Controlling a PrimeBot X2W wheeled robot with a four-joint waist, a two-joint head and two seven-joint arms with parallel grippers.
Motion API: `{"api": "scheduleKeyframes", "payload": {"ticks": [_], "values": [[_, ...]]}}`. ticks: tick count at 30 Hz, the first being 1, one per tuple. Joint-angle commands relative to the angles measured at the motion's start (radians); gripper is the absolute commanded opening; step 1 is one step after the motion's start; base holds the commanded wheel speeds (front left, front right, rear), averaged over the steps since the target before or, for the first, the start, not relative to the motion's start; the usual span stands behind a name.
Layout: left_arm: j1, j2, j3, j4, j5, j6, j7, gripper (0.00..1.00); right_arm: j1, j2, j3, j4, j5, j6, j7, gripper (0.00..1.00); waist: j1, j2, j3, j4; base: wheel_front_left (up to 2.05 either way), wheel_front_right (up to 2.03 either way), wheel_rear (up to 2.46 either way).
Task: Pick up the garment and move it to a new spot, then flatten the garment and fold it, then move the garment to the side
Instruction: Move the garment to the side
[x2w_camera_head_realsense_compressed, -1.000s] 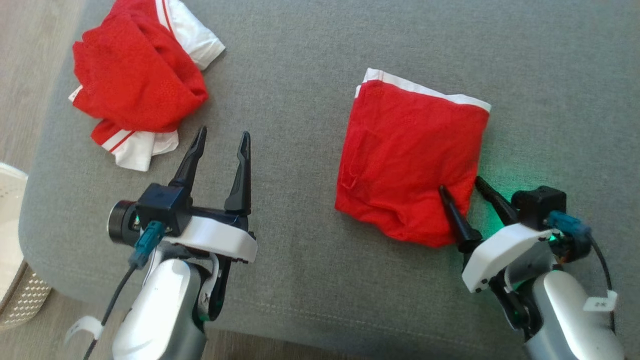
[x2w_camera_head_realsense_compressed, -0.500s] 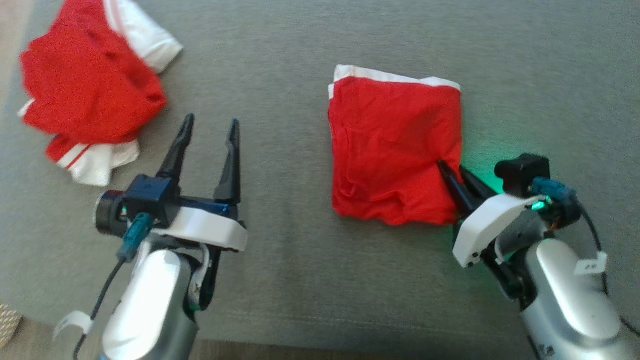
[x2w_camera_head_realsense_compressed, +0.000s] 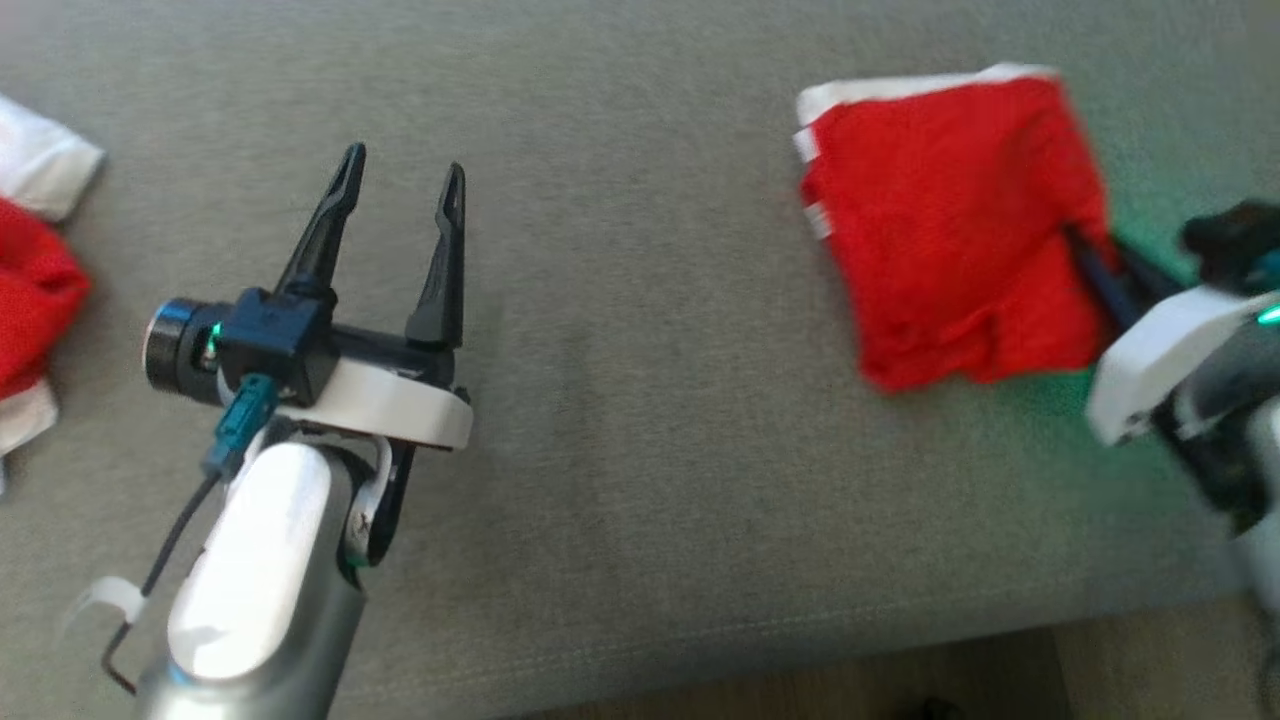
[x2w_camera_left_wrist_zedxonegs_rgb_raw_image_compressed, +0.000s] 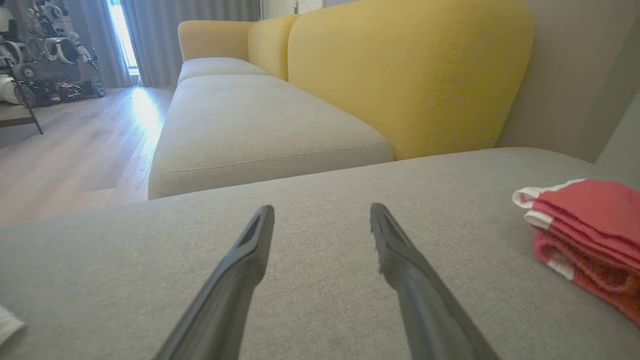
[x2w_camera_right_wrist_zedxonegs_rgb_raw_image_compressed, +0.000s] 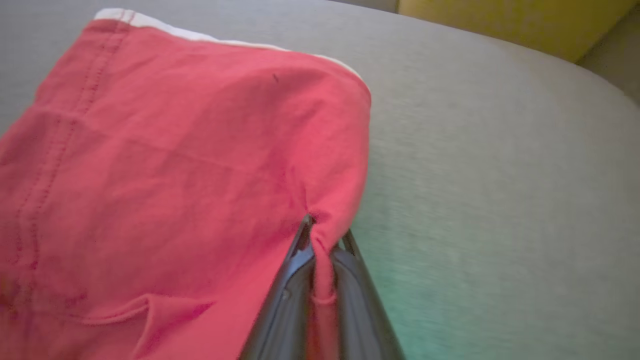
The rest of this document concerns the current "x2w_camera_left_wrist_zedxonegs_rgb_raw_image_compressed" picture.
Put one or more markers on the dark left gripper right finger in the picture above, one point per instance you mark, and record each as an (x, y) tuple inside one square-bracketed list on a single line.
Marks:
[(430, 320)]

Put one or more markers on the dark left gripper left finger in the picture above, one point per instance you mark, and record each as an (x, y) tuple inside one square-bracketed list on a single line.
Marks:
[(225, 310)]

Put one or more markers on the folded red white garment pile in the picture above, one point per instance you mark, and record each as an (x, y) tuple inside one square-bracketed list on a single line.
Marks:
[(590, 230)]

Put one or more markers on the large grey sofa chaise cushion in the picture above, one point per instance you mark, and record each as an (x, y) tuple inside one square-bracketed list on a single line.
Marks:
[(325, 300)]

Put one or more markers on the wide grey sofa seat cushion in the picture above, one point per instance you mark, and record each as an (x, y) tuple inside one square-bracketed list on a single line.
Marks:
[(260, 130)]

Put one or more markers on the narrow grey sofa seat cushion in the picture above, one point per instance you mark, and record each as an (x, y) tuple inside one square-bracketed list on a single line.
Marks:
[(215, 66)]

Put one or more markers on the large yellow sofa back cushion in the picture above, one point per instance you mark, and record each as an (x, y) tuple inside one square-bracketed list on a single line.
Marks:
[(410, 75)]

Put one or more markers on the medium yellow sofa back cushion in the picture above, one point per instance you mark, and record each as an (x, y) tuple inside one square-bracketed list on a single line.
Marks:
[(270, 45)]

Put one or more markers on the small yellow sofa back cushion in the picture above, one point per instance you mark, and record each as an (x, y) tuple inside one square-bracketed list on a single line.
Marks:
[(210, 40)]

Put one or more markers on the grey window curtain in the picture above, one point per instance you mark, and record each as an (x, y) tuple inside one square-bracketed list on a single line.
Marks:
[(90, 20), (155, 40)]

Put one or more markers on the grey sofa backrest panel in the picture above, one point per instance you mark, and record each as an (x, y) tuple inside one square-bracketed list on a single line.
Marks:
[(565, 75)]

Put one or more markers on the wheeled robot machine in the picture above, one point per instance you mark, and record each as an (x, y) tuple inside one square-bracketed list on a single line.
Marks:
[(50, 75)]

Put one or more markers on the white cylindrical canister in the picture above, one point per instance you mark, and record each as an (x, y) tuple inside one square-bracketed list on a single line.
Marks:
[(5, 90)]

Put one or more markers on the black metal frame table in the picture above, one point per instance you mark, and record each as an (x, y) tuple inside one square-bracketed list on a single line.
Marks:
[(12, 115)]

